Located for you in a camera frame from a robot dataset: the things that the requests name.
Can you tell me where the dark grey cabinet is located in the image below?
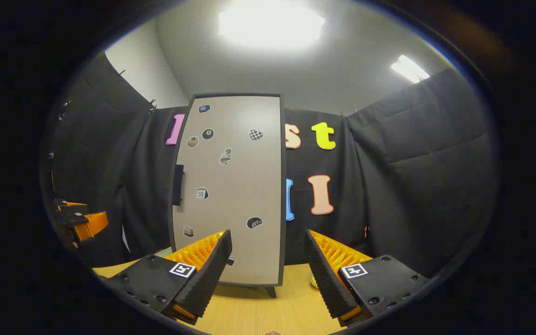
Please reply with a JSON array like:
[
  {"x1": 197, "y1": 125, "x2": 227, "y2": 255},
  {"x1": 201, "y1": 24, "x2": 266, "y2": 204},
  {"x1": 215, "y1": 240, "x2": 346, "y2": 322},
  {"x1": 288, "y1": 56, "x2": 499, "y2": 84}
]
[{"x1": 169, "y1": 93, "x2": 288, "y2": 299}]

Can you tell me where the black backdrop cloth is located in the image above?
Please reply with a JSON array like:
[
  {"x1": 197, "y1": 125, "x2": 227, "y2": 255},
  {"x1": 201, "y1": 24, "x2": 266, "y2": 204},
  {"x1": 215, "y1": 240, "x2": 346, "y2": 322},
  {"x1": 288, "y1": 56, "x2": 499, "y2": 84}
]
[{"x1": 40, "y1": 52, "x2": 499, "y2": 280}]

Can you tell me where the large ceiling light panel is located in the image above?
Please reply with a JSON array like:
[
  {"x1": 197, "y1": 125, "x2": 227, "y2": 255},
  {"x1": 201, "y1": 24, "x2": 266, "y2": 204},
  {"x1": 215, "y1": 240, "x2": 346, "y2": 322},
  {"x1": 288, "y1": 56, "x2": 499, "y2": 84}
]
[{"x1": 218, "y1": 0, "x2": 327, "y2": 49}]

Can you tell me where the light grey cabinet door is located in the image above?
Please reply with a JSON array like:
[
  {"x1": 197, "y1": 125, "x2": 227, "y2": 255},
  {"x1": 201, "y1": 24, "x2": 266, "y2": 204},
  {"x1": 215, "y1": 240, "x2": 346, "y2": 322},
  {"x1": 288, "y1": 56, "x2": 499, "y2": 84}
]
[{"x1": 171, "y1": 94, "x2": 283, "y2": 285}]

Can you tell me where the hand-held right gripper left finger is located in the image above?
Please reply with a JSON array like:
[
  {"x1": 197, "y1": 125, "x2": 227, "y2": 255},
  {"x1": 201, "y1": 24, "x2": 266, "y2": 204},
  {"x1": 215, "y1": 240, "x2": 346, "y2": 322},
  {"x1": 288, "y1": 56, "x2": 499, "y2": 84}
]
[{"x1": 102, "y1": 229, "x2": 233, "y2": 325}]

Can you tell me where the black door handle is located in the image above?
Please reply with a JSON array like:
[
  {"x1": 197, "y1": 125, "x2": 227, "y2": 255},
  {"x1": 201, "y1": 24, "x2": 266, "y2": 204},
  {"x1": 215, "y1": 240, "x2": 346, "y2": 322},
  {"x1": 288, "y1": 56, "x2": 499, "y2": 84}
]
[{"x1": 172, "y1": 164, "x2": 185, "y2": 206}]

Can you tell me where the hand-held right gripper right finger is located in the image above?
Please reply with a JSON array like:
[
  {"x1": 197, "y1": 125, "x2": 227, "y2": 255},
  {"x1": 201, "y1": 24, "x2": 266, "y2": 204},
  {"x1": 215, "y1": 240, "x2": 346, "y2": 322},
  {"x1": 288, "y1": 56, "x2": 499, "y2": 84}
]
[{"x1": 304, "y1": 229, "x2": 430, "y2": 328}]

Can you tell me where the small ceiling light panel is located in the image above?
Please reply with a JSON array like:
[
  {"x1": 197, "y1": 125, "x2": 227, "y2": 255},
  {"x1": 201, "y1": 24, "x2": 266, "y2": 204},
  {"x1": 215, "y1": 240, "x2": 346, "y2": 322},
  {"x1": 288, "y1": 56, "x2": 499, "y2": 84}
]
[{"x1": 390, "y1": 54, "x2": 430, "y2": 84}]

